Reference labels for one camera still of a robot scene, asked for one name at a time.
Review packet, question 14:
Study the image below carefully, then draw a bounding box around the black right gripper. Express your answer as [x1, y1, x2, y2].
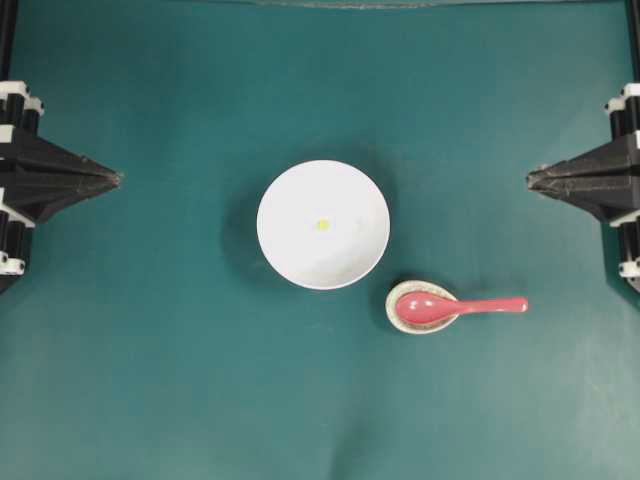
[527, 83, 639, 293]

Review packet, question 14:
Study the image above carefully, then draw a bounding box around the black frame rail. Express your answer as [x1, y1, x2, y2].
[0, 0, 19, 81]
[625, 0, 640, 83]

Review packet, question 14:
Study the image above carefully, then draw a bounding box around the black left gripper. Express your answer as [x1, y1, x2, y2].
[1, 80, 121, 293]

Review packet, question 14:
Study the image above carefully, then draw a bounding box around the pink ceramic spoon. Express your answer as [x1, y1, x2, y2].
[395, 292, 528, 325]

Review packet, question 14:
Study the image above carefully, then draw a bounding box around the black frame rail left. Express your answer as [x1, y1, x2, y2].
[0, 0, 19, 81]

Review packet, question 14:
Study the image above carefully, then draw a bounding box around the white round bowl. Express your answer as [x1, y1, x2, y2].
[256, 160, 391, 290]

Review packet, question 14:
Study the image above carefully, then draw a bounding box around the speckled egg-shaped spoon rest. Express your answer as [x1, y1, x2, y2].
[385, 280, 458, 335]

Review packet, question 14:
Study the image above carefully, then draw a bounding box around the black frame rail right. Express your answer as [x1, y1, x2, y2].
[625, 0, 640, 83]

